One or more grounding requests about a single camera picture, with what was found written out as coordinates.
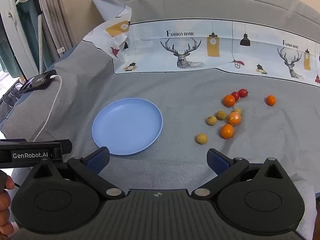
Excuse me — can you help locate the white fluffy cloth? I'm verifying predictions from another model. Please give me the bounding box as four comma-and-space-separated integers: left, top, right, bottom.
292, 180, 319, 240

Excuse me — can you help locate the person's left hand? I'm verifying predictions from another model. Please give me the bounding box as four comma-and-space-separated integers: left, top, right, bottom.
0, 176, 15, 236

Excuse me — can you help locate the deer printed pillowcase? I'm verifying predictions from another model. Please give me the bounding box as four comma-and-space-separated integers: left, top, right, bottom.
82, 0, 320, 88

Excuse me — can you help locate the white clothes rack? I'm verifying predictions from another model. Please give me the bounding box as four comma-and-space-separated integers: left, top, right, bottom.
37, 0, 74, 58

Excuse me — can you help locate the grey folded quilt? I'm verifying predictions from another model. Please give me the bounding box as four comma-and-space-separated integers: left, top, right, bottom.
100, 0, 320, 45

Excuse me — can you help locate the black smartphone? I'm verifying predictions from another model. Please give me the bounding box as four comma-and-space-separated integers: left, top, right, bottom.
21, 70, 57, 93

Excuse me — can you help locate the blue plastic plate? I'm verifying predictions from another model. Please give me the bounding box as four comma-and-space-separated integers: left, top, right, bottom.
92, 98, 164, 156

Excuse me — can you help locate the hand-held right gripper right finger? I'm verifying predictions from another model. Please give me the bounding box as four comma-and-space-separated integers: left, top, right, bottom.
192, 148, 292, 201

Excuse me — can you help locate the white charging cable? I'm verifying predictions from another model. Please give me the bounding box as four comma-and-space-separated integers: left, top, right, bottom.
32, 74, 63, 142

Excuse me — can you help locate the grey bed cover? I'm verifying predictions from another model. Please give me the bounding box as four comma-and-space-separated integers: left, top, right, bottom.
0, 37, 320, 240

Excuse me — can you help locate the green hanging garment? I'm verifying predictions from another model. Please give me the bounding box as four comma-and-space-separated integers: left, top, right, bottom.
0, 0, 44, 79

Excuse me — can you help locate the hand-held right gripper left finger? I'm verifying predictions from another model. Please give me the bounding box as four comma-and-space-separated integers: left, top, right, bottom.
31, 147, 125, 201

